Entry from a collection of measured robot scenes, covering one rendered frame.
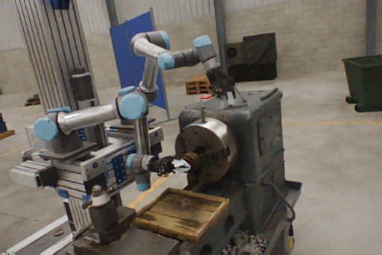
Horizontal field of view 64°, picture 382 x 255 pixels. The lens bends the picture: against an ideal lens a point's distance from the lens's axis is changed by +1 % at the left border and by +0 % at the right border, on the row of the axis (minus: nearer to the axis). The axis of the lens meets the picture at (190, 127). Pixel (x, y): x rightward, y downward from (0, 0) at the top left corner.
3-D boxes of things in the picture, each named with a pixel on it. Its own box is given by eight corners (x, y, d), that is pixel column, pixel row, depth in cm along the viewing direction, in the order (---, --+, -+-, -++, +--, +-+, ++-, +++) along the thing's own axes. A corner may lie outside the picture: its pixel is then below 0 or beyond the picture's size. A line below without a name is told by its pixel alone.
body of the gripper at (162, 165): (167, 178, 139) (148, 174, 146) (178, 170, 146) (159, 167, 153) (164, 162, 137) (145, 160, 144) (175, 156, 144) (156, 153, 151)
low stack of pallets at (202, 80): (199, 87, 1060) (198, 74, 1049) (223, 86, 1026) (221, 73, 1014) (185, 95, 951) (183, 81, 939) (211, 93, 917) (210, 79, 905)
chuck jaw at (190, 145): (196, 150, 157) (181, 132, 159) (201, 145, 154) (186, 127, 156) (184, 158, 149) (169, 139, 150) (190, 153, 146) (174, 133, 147)
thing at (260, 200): (235, 237, 256) (224, 140, 232) (293, 252, 230) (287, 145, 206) (198, 288, 209) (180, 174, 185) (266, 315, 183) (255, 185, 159)
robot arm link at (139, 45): (121, 33, 168) (165, 51, 132) (139, 31, 173) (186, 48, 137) (122, 54, 173) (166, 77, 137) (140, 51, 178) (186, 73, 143)
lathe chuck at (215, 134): (185, 168, 174) (182, 115, 163) (236, 181, 157) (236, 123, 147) (176, 175, 166) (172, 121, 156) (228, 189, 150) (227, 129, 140)
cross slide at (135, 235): (100, 225, 131) (98, 216, 130) (181, 252, 108) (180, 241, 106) (66, 250, 118) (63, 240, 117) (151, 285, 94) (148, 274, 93)
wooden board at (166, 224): (169, 193, 163) (168, 186, 162) (230, 206, 143) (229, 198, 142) (130, 224, 139) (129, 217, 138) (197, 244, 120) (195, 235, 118)
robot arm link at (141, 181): (153, 181, 166) (149, 162, 163) (151, 191, 155) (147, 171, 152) (139, 183, 166) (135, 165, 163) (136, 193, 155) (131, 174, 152)
